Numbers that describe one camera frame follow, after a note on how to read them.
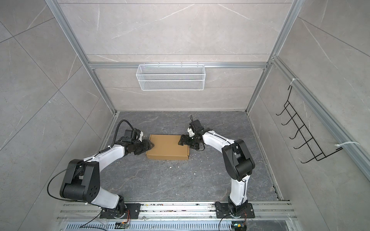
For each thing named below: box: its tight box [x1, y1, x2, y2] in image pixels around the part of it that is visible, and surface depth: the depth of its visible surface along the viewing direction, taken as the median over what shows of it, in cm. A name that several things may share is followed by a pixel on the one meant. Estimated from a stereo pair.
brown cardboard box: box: [145, 134, 190, 161], surface depth 92 cm
